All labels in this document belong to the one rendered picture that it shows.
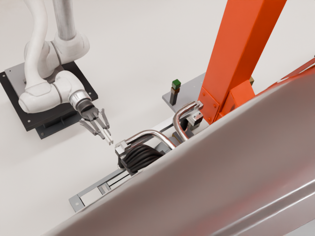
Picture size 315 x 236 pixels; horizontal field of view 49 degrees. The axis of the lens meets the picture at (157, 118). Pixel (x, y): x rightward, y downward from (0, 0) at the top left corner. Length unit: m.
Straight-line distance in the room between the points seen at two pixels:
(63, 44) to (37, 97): 0.62
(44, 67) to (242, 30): 1.22
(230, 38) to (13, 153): 1.66
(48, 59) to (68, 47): 0.14
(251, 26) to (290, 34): 2.11
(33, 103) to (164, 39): 1.77
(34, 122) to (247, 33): 1.40
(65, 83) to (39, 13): 0.33
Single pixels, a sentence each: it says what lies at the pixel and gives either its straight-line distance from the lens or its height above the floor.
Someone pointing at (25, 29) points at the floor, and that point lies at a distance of 3.25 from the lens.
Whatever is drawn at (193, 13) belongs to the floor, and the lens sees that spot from 3.40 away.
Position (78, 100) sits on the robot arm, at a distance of 1.58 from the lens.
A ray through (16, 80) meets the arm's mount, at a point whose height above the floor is 0.39.
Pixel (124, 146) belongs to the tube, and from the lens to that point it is 1.29.
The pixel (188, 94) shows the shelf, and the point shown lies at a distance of 2.15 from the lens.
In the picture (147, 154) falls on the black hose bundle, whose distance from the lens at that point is 1.23.
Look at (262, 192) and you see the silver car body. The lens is 0.41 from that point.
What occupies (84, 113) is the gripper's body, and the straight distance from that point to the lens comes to 1.58.
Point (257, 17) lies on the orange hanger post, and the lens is 1.37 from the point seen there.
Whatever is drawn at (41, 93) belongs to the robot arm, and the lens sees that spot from 1.59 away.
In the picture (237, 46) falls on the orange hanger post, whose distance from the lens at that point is 1.50.
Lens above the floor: 2.15
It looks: 57 degrees down
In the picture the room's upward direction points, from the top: 8 degrees clockwise
